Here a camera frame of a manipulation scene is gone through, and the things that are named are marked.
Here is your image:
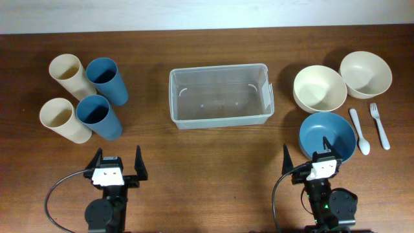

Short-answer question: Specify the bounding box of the blue cup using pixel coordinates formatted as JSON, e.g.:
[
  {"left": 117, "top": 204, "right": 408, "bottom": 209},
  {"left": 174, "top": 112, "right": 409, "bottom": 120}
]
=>
[
  {"left": 86, "top": 57, "right": 129, "bottom": 106},
  {"left": 76, "top": 94, "right": 123, "bottom": 140}
]

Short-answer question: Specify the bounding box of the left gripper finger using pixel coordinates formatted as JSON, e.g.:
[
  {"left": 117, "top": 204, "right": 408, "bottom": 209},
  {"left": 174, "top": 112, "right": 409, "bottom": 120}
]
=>
[
  {"left": 85, "top": 148, "right": 102, "bottom": 170},
  {"left": 134, "top": 146, "right": 148, "bottom": 177}
]

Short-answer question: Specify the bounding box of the cream cup far left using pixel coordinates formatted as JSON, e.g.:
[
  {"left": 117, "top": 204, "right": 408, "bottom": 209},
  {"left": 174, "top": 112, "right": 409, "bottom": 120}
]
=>
[{"left": 49, "top": 54, "right": 97, "bottom": 101}]

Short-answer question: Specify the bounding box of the cream cup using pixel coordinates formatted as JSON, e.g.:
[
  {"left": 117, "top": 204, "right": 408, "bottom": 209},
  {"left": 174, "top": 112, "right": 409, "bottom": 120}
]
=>
[
  {"left": 39, "top": 98, "right": 92, "bottom": 144},
  {"left": 49, "top": 54, "right": 97, "bottom": 101}
]

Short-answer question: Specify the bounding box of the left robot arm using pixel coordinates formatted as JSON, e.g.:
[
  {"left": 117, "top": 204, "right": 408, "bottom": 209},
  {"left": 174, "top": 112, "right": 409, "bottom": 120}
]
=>
[{"left": 83, "top": 146, "right": 148, "bottom": 233}]

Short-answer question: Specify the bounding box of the clear plastic storage container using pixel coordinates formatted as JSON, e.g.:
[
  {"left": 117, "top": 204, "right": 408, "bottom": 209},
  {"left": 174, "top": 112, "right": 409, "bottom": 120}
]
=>
[{"left": 169, "top": 63, "right": 275, "bottom": 129}]

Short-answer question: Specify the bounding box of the blue bowl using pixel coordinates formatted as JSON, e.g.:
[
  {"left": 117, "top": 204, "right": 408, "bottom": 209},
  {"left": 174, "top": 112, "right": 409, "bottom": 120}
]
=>
[{"left": 299, "top": 112, "right": 356, "bottom": 162}]

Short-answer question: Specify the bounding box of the cream cup near left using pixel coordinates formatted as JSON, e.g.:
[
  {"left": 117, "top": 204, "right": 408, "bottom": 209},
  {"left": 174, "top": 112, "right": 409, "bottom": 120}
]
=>
[{"left": 39, "top": 98, "right": 92, "bottom": 144}]

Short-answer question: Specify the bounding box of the white plastic spoon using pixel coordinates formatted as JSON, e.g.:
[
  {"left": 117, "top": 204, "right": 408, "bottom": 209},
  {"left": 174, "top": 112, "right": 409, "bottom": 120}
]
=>
[{"left": 349, "top": 108, "right": 371, "bottom": 155}]

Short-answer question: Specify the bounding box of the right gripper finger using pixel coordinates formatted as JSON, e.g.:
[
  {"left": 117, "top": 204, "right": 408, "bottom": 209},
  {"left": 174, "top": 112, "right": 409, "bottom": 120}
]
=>
[
  {"left": 323, "top": 137, "right": 340, "bottom": 159},
  {"left": 281, "top": 144, "right": 294, "bottom": 175}
]

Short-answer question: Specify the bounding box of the white plastic fork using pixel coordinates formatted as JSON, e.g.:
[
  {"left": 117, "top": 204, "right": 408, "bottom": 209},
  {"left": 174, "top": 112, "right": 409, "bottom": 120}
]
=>
[{"left": 370, "top": 103, "right": 391, "bottom": 150}]

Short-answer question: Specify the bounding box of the cream bowl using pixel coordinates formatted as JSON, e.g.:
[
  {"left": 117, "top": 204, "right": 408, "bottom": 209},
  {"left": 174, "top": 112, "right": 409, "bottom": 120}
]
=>
[
  {"left": 339, "top": 51, "right": 393, "bottom": 99},
  {"left": 292, "top": 65, "right": 347, "bottom": 114}
]

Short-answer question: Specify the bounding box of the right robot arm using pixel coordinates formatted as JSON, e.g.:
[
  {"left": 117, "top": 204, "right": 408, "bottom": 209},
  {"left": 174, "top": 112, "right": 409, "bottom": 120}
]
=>
[{"left": 281, "top": 137, "right": 358, "bottom": 232}]

